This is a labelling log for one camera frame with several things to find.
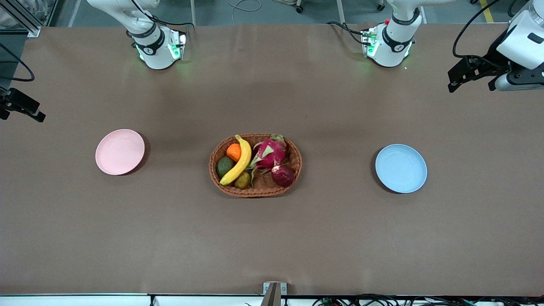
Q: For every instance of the aluminium frame profile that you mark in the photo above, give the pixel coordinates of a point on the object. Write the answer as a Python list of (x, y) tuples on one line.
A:
[(23, 19)]

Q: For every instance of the blue plate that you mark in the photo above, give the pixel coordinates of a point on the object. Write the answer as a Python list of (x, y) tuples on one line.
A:
[(401, 169)]

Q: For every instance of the yellow banana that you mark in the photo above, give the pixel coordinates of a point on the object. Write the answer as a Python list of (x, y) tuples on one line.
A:
[(244, 158)]

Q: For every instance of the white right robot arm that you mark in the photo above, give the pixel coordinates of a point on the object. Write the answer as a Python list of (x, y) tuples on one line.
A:
[(157, 51)]

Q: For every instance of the green avocado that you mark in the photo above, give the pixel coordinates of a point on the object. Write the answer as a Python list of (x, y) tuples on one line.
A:
[(224, 166)]

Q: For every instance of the red apple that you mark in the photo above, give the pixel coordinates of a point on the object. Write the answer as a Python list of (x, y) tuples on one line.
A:
[(283, 176)]

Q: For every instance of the pink plate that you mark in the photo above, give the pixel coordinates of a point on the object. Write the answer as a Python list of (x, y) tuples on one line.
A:
[(120, 152)]

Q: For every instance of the grey metal camera post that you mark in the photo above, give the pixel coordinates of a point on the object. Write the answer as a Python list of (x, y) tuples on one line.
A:
[(274, 293)]

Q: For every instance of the brown kiwi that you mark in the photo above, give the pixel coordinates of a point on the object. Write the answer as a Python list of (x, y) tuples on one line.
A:
[(242, 181)]

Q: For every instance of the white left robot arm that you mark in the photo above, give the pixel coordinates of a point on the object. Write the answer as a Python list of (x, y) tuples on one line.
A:
[(391, 46)]

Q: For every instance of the pink dragon fruit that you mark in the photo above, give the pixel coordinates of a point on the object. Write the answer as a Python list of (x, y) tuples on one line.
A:
[(268, 154)]

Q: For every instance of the brown wicker basket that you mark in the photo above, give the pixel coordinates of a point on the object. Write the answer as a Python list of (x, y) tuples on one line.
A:
[(265, 187)]

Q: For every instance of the orange tangerine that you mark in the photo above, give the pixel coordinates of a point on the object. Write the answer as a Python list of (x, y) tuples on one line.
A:
[(233, 153)]

